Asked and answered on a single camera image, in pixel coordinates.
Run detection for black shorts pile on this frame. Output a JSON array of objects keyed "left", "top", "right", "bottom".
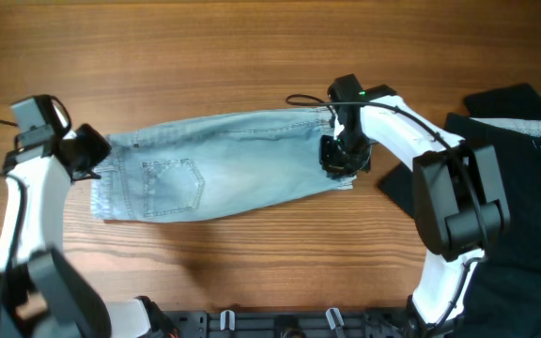
[{"left": 377, "top": 83, "right": 541, "bottom": 338}]

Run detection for light blue denim shorts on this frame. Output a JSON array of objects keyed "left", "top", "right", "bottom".
[{"left": 91, "top": 108, "right": 355, "bottom": 223}]

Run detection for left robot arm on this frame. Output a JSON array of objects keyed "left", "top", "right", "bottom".
[{"left": 0, "top": 124, "right": 180, "bottom": 337}]

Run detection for right white rail clip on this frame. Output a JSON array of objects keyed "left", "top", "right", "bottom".
[{"left": 325, "top": 307, "right": 344, "bottom": 331}]

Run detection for white rail clip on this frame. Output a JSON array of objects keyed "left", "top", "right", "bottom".
[
  {"left": 325, "top": 307, "right": 344, "bottom": 331},
  {"left": 219, "top": 310, "right": 236, "bottom": 331}
]

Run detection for left white rail clip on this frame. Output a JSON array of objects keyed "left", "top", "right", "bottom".
[{"left": 219, "top": 310, "right": 236, "bottom": 331}]

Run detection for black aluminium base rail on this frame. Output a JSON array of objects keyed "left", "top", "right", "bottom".
[{"left": 166, "top": 308, "right": 412, "bottom": 338}]

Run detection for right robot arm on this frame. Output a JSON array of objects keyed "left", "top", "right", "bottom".
[{"left": 319, "top": 74, "right": 510, "bottom": 337}]

